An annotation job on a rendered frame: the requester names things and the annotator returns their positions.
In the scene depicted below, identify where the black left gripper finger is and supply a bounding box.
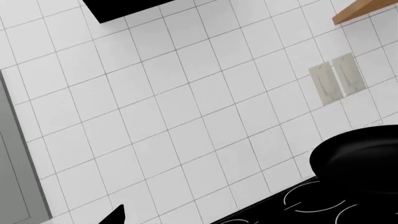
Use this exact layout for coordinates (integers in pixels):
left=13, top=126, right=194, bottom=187
left=97, top=203, right=126, bottom=224

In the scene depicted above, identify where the black frying pan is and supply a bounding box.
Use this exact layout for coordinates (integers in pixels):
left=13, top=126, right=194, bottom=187
left=309, top=124, right=398, bottom=196

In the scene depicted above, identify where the grey cabinet side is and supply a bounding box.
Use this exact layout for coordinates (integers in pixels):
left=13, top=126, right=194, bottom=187
left=0, top=69, right=53, bottom=224

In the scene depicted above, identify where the black glass cooktop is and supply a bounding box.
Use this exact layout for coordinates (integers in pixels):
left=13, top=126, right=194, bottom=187
left=207, top=175, right=398, bottom=224

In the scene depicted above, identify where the black range hood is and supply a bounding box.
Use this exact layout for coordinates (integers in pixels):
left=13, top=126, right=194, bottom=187
left=82, top=0, right=178, bottom=24

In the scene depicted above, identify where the grey wall outlet plate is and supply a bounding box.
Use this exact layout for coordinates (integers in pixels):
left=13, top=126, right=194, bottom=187
left=331, top=52, right=366, bottom=97
left=308, top=61, right=344, bottom=106

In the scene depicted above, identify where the wooden wall shelf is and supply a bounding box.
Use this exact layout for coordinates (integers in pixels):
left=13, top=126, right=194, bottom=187
left=331, top=0, right=398, bottom=26

